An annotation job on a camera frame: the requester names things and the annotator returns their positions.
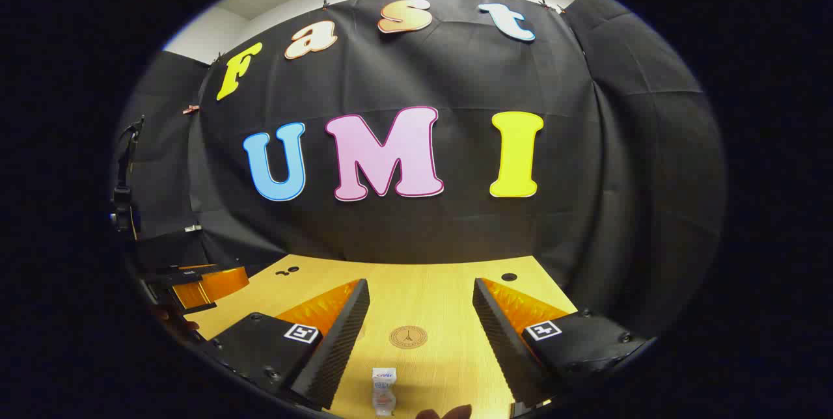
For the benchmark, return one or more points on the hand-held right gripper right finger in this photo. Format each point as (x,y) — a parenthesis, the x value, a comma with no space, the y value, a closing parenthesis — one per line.
(504,347)

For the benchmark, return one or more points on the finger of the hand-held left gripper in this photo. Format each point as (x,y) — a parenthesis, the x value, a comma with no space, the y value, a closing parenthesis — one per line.
(215,282)

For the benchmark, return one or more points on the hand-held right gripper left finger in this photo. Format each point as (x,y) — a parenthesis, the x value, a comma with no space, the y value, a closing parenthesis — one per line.
(338,347)

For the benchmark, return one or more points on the white toothpaste tube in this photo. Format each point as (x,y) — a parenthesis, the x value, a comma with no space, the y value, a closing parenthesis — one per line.
(384,390)

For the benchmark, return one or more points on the round brown coaster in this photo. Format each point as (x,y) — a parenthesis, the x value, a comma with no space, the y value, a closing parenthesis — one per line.
(408,337)

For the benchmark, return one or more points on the wooden desktop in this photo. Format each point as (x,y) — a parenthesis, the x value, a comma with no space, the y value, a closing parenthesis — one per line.
(423,295)

